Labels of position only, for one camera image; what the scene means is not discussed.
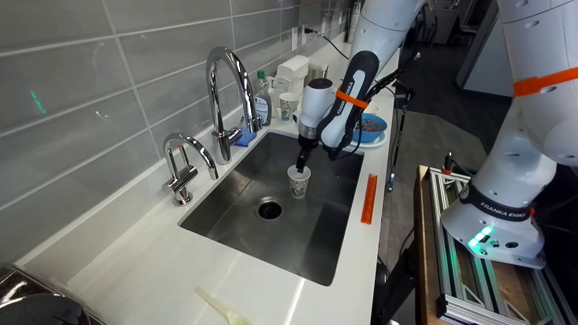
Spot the green-capped dish soap bottle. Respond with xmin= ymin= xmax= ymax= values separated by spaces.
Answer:
xmin=253 ymin=68 xmax=275 ymax=128

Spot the stainless steel sink basin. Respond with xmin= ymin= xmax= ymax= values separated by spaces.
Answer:
xmin=178 ymin=130 xmax=367 ymax=289

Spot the small chrome faucet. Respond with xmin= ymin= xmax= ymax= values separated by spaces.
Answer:
xmin=161 ymin=132 xmax=223 ymax=207

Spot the blue sponge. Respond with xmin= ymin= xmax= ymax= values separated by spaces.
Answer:
xmin=234 ymin=130 xmax=259 ymax=150

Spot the cream plastic utensil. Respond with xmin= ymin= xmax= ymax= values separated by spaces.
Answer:
xmin=194 ymin=285 xmax=252 ymax=325

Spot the black tripod stand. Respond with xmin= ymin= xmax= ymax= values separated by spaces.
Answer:
xmin=385 ymin=79 xmax=420 ymax=195

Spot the black sink drain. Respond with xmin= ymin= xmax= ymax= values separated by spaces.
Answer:
xmin=255 ymin=195 xmax=286 ymax=222

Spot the thin black power cable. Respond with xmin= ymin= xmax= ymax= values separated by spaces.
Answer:
xmin=304 ymin=25 xmax=355 ymax=61

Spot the tall chrome faucet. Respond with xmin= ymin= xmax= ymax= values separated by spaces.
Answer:
xmin=205 ymin=45 xmax=262 ymax=166

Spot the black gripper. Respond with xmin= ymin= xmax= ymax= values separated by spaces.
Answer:
xmin=293 ymin=132 xmax=320 ymax=177

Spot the blue bowl of beads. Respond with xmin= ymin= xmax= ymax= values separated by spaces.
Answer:
xmin=351 ymin=112 xmax=391 ymax=144

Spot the large white plate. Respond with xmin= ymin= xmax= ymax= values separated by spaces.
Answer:
xmin=346 ymin=128 xmax=389 ymax=150

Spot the wooden table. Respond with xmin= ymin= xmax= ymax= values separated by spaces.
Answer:
xmin=414 ymin=164 xmax=449 ymax=325

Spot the aluminium profile frame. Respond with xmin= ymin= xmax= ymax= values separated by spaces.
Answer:
xmin=429 ymin=166 xmax=578 ymax=325

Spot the white cabinet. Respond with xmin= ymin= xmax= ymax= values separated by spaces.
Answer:
xmin=456 ymin=0 xmax=514 ymax=99

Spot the steel napkin holder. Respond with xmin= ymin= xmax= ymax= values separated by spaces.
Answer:
xmin=306 ymin=59 xmax=331 ymax=83

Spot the clear pump bottle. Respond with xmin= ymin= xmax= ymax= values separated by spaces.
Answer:
xmin=266 ymin=74 xmax=284 ymax=119

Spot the clear plastic box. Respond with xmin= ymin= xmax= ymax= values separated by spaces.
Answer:
xmin=275 ymin=54 xmax=313 ymax=86

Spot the black glossy appliance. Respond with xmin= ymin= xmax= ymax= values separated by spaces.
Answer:
xmin=0 ymin=265 xmax=102 ymax=325

